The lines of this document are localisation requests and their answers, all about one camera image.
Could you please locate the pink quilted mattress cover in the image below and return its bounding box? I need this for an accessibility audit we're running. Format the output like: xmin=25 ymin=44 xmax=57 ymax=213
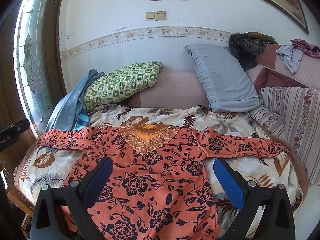
xmin=128 ymin=70 xmax=209 ymax=109

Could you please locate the green checkered pillow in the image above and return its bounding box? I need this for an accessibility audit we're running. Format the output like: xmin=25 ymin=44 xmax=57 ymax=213
xmin=84 ymin=61 xmax=164 ymax=111

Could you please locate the magenta cloth on headboard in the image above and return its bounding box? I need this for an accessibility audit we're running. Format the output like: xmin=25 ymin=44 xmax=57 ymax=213
xmin=291 ymin=38 xmax=320 ymax=59

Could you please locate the striped floral bedding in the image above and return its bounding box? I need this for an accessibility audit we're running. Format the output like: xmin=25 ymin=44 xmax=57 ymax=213
xmin=250 ymin=87 xmax=319 ymax=186

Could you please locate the orange floral blouse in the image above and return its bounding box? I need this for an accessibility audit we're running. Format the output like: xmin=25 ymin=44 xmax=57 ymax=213
xmin=38 ymin=121 xmax=286 ymax=239

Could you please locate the dark furry garment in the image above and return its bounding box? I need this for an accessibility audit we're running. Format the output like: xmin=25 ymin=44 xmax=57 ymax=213
xmin=228 ymin=32 xmax=278 ymax=71

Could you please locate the grey cloth on headboard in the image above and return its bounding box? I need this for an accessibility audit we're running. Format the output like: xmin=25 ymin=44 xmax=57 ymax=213
xmin=275 ymin=44 xmax=304 ymax=74

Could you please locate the light blue sweater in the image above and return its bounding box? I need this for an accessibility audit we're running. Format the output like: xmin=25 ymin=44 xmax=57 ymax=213
xmin=45 ymin=69 xmax=105 ymax=132

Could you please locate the stained glass window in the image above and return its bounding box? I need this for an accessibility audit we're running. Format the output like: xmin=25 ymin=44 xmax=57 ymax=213
xmin=13 ymin=0 xmax=53 ymax=137

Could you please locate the teal striped garment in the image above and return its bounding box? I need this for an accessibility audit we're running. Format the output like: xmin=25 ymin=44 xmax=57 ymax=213
xmin=73 ymin=113 xmax=90 ymax=131

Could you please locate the grey-blue pillow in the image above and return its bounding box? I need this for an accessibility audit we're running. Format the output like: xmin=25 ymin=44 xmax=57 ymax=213
xmin=185 ymin=43 xmax=263 ymax=113

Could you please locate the beige wall switch pair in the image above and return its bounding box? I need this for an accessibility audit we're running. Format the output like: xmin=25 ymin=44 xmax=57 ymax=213
xmin=145 ymin=11 xmax=167 ymax=21

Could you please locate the wooden bedside furniture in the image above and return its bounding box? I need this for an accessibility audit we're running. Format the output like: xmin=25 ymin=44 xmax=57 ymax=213
xmin=6 ymin=179 xmax=34 ymax=230

